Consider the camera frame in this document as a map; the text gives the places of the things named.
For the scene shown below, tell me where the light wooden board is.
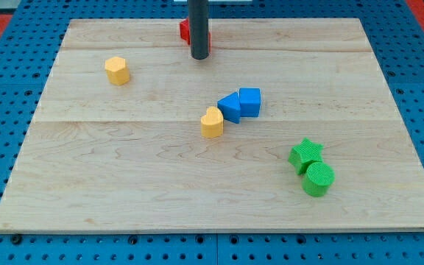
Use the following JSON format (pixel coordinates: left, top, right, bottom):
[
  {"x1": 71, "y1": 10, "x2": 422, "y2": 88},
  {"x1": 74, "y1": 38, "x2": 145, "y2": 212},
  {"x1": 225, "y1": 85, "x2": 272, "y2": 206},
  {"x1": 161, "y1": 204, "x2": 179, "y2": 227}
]
[{"x1": 0, "y1": 18, "x2": 424, "y2": 234}]

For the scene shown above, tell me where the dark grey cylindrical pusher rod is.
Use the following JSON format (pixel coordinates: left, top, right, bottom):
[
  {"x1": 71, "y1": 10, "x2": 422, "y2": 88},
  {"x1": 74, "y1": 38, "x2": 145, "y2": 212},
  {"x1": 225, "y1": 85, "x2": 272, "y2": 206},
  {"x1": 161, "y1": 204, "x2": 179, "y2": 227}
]
[{"x1": 187, "y1": 0, "x2": 209, "y2": 60}]

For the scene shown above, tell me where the green circle block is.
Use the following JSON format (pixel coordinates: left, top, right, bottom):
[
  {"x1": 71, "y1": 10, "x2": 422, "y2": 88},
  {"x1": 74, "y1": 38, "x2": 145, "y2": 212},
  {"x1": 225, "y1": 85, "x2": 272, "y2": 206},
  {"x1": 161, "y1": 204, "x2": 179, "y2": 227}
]
[{"x1": 302, "y1": 162, "x2": 335, "y2": 197}]

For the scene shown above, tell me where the blue cube block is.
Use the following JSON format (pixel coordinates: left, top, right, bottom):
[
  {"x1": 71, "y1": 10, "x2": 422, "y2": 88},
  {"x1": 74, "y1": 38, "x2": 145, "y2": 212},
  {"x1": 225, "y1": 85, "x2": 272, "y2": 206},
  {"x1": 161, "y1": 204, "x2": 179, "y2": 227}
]
[{"x1": 238, "y1": 88, "x2": 261, "y2": 117}]

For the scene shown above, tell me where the blue triangle block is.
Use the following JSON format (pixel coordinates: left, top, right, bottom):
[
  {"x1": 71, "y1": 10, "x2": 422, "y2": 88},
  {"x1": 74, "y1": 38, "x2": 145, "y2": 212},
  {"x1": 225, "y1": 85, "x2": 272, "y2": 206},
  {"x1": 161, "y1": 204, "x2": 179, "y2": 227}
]
[{"x1": 217, "y1": 92, "x2": 241, "y2": 124}]

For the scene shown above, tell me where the green star block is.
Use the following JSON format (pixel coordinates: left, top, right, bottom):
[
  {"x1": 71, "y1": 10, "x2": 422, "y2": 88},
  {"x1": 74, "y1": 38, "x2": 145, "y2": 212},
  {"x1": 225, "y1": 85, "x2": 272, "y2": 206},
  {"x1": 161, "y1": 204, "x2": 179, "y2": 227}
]
[{"x1": 288, "y1": 138, "x2": 324, "y2": 175}]

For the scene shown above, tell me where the yellow hexagon block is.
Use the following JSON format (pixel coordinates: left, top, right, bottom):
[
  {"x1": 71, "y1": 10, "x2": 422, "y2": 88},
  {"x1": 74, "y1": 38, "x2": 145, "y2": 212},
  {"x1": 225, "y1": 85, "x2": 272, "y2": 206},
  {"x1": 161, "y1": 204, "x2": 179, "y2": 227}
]
[{"x1": 105, "y1": 57, "x2": 130, "y2": 85}]

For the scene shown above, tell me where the yellow heart block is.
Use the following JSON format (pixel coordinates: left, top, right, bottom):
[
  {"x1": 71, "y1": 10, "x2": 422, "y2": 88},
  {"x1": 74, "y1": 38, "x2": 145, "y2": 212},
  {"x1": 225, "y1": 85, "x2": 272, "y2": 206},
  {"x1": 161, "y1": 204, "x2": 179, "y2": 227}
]
[{"x1": 200, "y1": 107, "x2": 224, "y2": 138}]

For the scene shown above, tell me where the red block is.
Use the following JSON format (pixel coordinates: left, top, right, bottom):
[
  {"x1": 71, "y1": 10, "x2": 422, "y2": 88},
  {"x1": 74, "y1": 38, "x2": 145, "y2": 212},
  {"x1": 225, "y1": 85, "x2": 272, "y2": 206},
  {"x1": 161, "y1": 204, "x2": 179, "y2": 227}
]
[{"x1": 179, "y1": 17, "x2": 205, "y2": 48}]

